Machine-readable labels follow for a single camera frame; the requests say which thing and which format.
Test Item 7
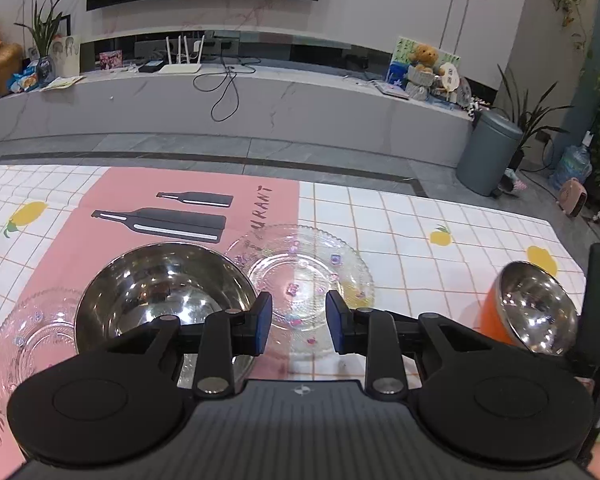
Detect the orange steel bowl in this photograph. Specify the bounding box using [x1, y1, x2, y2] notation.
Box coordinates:
[479, 261, 578, 356]

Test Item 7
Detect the clear glass plate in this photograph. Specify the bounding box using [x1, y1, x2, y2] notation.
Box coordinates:
[0, 287, 81, 411]
[226, 224, 375, 360]

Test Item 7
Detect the blue steel bowl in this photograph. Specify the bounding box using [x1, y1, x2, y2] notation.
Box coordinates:
[74, 243, 257, 396]

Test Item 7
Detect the pink heater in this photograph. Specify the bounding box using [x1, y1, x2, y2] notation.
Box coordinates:
[557, 178, 588, 218]

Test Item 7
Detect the water bottle jug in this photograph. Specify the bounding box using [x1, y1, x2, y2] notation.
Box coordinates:
[550, 131, 593, 190]

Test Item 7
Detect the grey trash bin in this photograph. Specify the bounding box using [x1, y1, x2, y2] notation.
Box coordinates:
[456, 110, 522, 196]

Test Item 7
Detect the checkered lemon tablecloth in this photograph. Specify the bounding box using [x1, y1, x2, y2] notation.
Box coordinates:
[0, 165, 585, 479]

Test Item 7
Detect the potted plant by bin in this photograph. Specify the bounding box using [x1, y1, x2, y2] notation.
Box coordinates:
[498, 66, 572, 170]

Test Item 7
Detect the white wifi router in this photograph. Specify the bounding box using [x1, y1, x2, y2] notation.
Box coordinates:
[159, 35, 206, 75]

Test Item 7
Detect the teddy bear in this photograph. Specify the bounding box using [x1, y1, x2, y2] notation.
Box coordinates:
[408, 44, 439, 74]

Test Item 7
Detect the brown vase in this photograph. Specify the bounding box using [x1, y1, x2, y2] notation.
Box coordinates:
[0, 44, 23, 96]

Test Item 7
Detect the potted plant left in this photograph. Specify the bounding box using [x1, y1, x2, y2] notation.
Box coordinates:
[15, 0, 65, 88]

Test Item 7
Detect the black cable on console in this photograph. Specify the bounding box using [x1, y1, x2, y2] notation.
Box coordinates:
[192, 56, 262, 124]

